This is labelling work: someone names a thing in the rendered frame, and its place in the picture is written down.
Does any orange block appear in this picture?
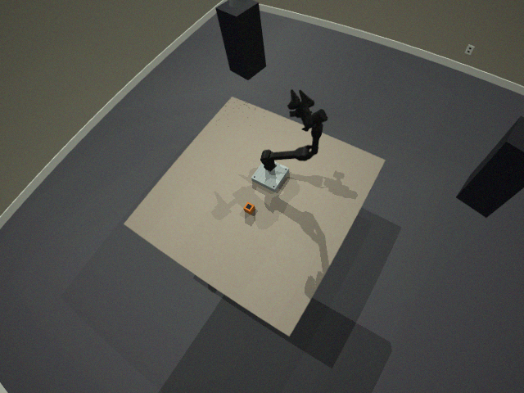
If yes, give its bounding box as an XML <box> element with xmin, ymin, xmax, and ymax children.
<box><xmin>243</xmin><ymin>202</ymin><xmax>255</xmax><ymax>215</ymax></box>

